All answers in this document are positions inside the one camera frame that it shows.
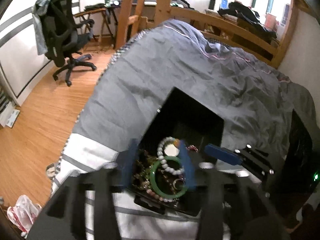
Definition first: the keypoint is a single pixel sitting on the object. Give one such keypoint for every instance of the green jade bangle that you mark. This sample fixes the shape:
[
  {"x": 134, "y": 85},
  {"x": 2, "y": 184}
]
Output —
[{"x": 153, "y": 180}]

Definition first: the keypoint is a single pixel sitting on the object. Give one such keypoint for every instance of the wooden folding table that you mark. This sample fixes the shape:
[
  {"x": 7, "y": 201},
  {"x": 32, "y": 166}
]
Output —
[{"x": 95, "y": 11}]

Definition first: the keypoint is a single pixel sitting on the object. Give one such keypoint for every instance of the black cardboard box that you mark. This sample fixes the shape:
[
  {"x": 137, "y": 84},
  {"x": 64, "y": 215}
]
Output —
[{"x": 185, "y": 110}]

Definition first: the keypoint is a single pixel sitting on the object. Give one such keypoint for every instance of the white sliding door wardrobe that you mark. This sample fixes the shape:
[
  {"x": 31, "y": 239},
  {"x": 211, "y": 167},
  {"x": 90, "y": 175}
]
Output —
[{"x": 15, "y": 55}]

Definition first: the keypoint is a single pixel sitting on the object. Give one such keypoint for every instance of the white round disc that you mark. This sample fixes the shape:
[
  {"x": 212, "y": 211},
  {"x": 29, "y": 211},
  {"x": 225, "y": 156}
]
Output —
[{"x": 171, "y": 150}]

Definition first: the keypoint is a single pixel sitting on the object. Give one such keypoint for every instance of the pile of dark clothes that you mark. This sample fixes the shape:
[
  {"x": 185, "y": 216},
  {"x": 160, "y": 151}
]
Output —
[{"x": 245, "y": 15}]

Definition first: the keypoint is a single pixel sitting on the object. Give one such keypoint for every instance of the black office chair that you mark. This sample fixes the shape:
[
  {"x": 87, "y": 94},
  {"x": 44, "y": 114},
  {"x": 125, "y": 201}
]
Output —
[{"x": 60, "y": 30}]

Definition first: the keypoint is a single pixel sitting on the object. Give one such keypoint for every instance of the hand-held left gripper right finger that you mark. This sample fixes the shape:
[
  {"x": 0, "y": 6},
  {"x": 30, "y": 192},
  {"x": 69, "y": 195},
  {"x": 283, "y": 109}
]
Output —
[{"x": 188, "y": 167}]

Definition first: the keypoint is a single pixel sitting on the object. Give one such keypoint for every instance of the white grey striped bedsheet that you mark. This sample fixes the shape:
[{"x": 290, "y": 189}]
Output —
[{"x": 90, "y": 155}]

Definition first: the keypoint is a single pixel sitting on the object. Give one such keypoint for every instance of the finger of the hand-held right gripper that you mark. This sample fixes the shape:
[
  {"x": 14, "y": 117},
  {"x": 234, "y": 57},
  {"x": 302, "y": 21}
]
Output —
[{"x": 221, "y": 154}]

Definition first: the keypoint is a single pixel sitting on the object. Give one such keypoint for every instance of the white red plastic bag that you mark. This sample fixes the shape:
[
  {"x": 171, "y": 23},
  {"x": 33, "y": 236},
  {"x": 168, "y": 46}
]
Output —
[{"x": 23, "y": 211}]

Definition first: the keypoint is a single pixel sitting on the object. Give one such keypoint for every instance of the slipper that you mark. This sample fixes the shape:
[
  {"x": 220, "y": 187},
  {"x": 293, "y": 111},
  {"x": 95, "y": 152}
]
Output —
[{"x": 50, "y": 171}]

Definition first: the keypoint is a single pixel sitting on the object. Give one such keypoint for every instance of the grey blue garment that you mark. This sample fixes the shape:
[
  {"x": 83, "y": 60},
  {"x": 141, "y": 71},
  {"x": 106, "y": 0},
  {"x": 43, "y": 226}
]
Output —
[{"x": 38, "y": 30}]

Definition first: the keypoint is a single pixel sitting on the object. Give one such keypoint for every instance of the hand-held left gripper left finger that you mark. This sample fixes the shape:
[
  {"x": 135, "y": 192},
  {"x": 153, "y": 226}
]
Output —
[{"x": 128, "y": 165}]

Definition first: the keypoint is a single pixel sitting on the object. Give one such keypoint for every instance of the wooden bed frame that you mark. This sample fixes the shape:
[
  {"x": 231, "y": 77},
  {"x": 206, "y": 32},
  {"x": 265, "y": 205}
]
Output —
[{"x": 225, "y": 25}]

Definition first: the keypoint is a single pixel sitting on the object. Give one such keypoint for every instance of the white flat box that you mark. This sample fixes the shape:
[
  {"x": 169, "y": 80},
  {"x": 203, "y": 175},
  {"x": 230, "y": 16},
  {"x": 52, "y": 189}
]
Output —
[{"x": 10, "y": 117}]

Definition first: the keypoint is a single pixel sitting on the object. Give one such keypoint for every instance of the wooden ladder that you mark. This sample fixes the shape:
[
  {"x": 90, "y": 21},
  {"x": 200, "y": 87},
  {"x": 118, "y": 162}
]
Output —
[{"x": 127, "y": 10}]

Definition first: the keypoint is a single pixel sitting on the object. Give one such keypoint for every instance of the grey duvet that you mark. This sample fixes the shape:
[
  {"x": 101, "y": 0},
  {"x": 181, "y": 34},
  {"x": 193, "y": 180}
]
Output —
[{"x": 175, "y": 62}]

